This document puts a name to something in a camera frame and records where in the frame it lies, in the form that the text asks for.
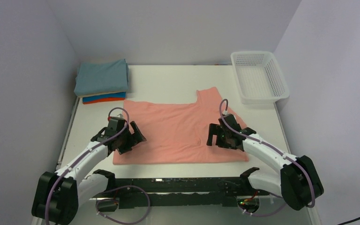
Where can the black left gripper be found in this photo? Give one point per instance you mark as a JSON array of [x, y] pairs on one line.
[[134, 139]]

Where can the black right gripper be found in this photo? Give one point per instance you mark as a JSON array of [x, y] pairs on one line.
[[216, 129]]

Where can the pink t shirt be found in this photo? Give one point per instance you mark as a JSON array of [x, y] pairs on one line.
[[177, 133]]

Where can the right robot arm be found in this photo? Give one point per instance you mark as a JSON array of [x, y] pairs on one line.
[[296, 179]]

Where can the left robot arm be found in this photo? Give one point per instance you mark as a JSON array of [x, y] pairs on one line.
[[59, 194]]

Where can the blue folded t shirt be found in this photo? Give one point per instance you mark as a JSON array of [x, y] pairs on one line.
[[103, 96]]

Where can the orange folded t shirt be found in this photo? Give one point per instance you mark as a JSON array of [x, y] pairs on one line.
[[108, 99]]

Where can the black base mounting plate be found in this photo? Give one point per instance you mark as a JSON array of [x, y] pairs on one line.
[[143, 192]]

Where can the white plastic basket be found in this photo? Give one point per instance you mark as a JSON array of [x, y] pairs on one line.
[[259, 77]]

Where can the teal folded t shirt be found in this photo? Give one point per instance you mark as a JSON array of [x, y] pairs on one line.
[[95, 78]]

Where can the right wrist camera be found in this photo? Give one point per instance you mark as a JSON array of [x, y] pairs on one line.
[[225, 113]]

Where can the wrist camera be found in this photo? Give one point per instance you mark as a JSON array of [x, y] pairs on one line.
[[225, 113], [118, 116]]

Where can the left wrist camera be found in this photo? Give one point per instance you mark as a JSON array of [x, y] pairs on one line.
[[118, 116]]

